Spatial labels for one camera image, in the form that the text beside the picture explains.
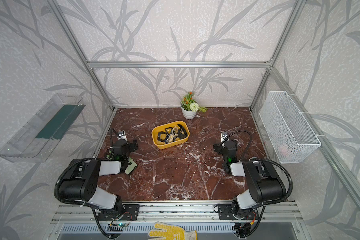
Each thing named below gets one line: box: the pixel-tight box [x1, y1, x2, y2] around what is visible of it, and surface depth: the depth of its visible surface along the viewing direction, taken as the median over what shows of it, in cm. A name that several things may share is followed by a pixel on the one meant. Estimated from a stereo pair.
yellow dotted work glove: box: [147, 221, 198, 240], surface depth 69 cm
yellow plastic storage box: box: [151, 120, 190, 149], surface depth 103 cm
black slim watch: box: [165, 127, 173, 135], surface depth 106 cm
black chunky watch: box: [177, 124, 188, 140], surface depth 101 cm
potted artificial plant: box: [180, 91, 208, 120], surface depth 106 cm
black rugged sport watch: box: [157, 131, 168, 143], surface depth 103 cm
